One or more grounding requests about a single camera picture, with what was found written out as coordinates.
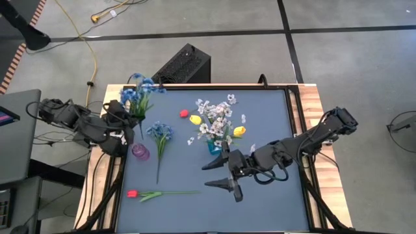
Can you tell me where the black cable ring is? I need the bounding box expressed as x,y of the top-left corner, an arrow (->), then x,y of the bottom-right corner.
385,110 -> 416,154

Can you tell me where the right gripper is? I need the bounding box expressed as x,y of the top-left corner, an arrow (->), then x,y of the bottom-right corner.
201,140 -> 256,203

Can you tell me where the dark keyboard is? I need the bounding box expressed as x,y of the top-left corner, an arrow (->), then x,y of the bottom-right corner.
0,188 -> 12,230

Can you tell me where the black stand foot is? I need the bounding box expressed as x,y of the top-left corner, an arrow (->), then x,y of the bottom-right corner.
0,0 -> 52,51

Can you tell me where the grey stand foot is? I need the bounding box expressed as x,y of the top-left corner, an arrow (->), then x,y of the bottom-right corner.
388,113 -> 416,134

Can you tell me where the yellow plug cord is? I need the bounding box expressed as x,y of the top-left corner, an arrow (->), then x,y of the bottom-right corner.
90,0 -> 131,23

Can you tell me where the laptop screen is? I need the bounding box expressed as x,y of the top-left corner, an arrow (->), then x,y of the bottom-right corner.
0,109 -> 20,127

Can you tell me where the striped edge floor mat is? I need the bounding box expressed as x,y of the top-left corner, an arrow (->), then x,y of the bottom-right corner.
0,0 -> 48,95

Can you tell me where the yellow cable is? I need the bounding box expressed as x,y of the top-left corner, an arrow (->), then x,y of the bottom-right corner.
53,0 -> 98,108

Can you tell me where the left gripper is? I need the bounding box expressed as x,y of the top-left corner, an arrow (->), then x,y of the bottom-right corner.
103,99 -> 140,146

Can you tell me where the black computer tower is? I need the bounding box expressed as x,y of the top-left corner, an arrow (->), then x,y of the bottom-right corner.
146,43 -> 212,85

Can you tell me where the blue artificial flower bunch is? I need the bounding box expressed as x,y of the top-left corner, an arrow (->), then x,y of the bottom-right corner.
120,73 -> 167,140
146,121 -> 175,185

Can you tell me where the red tulip bare stem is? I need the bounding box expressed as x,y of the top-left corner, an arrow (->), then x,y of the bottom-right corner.
179,108 -> 199,119

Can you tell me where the teal glass vase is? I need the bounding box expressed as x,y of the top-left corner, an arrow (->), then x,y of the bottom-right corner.
207,142 -> 224,155

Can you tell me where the red tulip with leaves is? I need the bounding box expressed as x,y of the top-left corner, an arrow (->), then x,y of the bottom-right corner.
127,189 -> 201,203

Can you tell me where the black metal table frame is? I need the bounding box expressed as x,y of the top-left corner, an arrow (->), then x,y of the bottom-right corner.
74,83 -> 354,234

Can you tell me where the grey table mat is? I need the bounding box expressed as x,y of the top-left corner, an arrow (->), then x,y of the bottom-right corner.
116,89 -> 309,233

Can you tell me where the pink ribbed glass vase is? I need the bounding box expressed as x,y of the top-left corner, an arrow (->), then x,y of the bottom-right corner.
131,142 -> 151,162

